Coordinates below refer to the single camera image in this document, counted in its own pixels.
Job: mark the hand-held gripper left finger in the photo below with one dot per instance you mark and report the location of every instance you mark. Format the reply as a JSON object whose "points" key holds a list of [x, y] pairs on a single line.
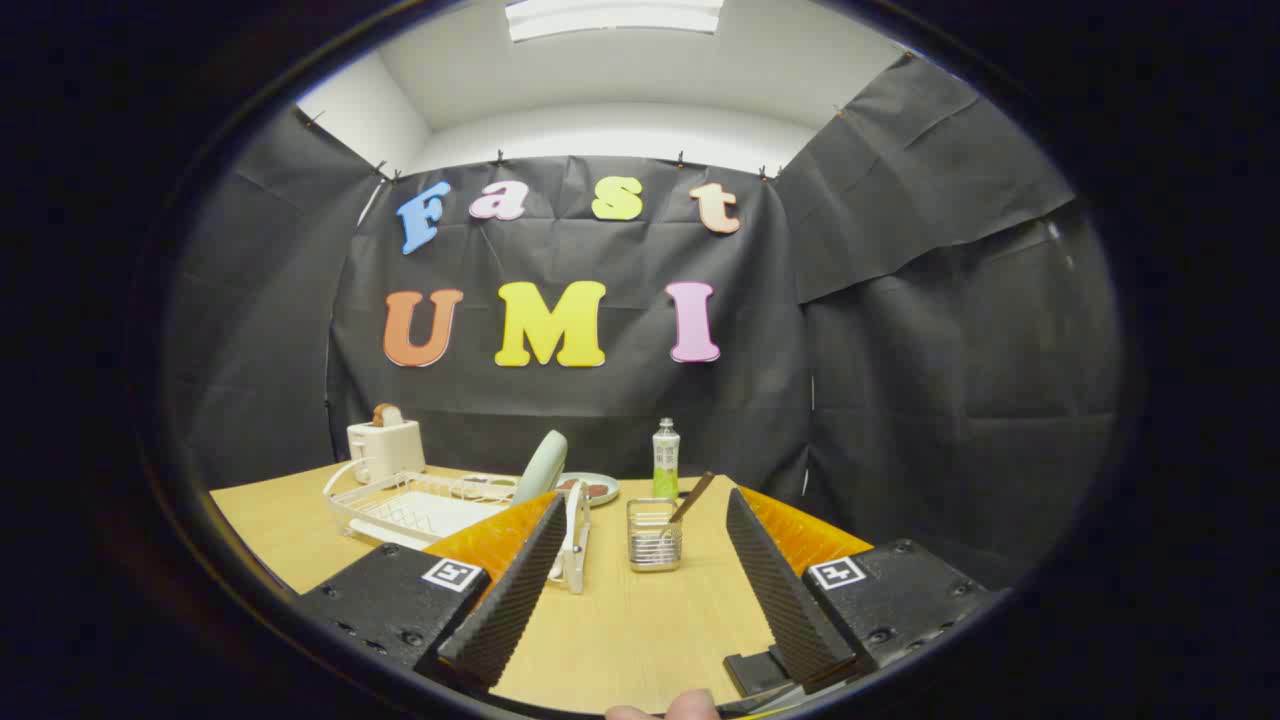
{"points": [[510, 600]]}

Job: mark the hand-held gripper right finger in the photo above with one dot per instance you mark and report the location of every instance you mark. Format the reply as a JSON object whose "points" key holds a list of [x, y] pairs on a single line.
{"points": [[780, 590]]}

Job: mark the pale green food plate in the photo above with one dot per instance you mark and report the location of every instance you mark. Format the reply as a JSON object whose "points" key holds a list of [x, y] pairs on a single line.
{"points": [[606, 497]]}

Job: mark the green label plastic bottle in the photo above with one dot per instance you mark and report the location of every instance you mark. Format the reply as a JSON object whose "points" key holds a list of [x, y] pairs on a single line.
{"points": [[666, 470]]}

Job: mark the white toaster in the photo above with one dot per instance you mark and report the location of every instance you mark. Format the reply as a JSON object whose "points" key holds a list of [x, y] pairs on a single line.
{"points": [[385, 450]]}

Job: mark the toast bread slice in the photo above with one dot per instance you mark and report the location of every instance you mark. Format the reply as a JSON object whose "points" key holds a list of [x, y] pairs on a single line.
{"points": [[386, 414]]}

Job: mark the black backdrop cloth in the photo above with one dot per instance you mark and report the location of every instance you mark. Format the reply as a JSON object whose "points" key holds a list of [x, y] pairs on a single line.
{"points": [[620, 400]]}

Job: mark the ceiling light panel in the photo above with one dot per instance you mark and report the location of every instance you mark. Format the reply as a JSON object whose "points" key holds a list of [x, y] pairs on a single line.
{"points": [[610, 15]]}

